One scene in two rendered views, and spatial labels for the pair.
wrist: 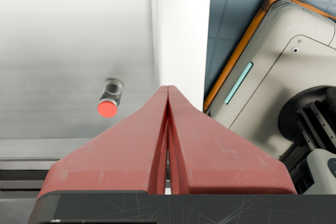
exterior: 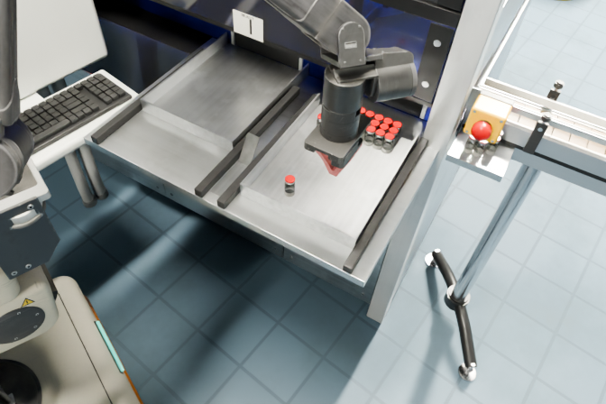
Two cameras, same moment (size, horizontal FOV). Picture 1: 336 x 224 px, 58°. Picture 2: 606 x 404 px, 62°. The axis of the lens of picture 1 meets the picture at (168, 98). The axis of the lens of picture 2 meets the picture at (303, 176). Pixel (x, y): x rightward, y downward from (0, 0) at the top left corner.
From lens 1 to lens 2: 0.74 m
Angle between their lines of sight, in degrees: 38
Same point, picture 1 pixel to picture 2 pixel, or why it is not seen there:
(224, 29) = (157, 388)
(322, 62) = not seen: outside the picture
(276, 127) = (13, 357)
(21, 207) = (244, 106)
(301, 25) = not seen: outside the picture
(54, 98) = (299, 168)
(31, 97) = (307, 160)
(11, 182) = (270, 117)
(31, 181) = (263, 124)
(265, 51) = (126, 390)
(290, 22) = not seen: outside the picture
